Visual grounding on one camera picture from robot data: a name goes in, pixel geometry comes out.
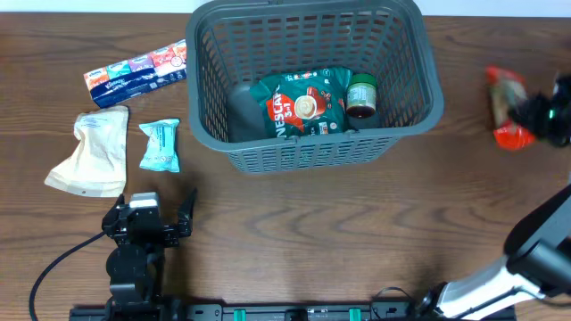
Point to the green lid jar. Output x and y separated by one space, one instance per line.
361 100

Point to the light blue snack packet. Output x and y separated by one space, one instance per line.
160 154

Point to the green Nescafe coffee bag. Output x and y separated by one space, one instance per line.
305 103

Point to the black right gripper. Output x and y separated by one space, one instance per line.
527 111

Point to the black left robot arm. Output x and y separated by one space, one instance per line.
135 267

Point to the beige paper pouch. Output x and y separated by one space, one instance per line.
98 166

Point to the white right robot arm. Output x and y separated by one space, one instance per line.
535 264

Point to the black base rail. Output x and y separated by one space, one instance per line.
177 310

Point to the red spaghetti packet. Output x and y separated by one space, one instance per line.
507 91

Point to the Kleenex tissue multipack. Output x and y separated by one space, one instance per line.
121 81

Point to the grey plastic basket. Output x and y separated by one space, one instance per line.
234 44

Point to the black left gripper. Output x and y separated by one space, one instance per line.
114 225

